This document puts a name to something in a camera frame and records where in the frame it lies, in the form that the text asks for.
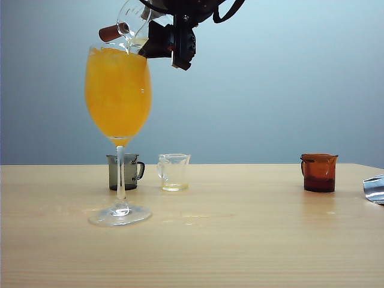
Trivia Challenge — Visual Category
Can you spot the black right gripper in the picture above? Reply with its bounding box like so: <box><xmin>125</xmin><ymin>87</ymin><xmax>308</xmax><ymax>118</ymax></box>
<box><xmin>139</xmin><ymin>0</ymin><xmax>211</xmax><ymax>72</ymax></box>

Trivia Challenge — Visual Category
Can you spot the clear cup with wooden handle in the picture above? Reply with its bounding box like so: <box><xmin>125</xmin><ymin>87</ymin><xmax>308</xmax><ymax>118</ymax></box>
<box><xmin>98</xmin><ymin>0</ymin><xmax>157</xmax><ymax>57</ymax></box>

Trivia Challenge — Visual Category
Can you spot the wine glass with orange juice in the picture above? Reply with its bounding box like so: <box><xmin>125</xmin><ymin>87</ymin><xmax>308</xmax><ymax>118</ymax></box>
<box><xmin>84</xmin><ymin>44</ymin><xmax>153</xmax><ymax>227</ymax></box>

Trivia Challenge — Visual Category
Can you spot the clear glass measuring cup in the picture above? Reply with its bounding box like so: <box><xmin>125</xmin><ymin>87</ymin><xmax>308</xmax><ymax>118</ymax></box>
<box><xmin>156</xmin><ymin>153</ymin><xmax>191</xmax><ymax>192</ymax></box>

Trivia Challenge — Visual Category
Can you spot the smoky grey measuring cup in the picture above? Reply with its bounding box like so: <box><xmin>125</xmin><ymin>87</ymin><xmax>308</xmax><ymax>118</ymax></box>
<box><xmin>105</xmin><ymin>153</ymin><xmax>146</xmax><ymax>191</ymax></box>

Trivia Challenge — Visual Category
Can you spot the amber brown measuring cup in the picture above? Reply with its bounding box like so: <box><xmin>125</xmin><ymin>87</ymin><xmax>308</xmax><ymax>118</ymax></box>
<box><xmin>300</xmin><ymin>152</ymin><xmax>339</xmax><ymax>193</ymax></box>

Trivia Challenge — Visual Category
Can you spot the crumpled silver foil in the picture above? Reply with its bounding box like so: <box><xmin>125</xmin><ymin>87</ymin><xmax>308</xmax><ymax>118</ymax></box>
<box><xmin>362</xmin><ymin>173</ymin><xmax>384</xmax><ymax>206</ymax></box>

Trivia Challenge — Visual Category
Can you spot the flat black arm cable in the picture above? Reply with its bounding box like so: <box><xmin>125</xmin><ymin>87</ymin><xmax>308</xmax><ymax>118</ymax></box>
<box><xmin>212</xmin><ymin>0</ymin><xmax>245</xmax><ymax>23</ymax></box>

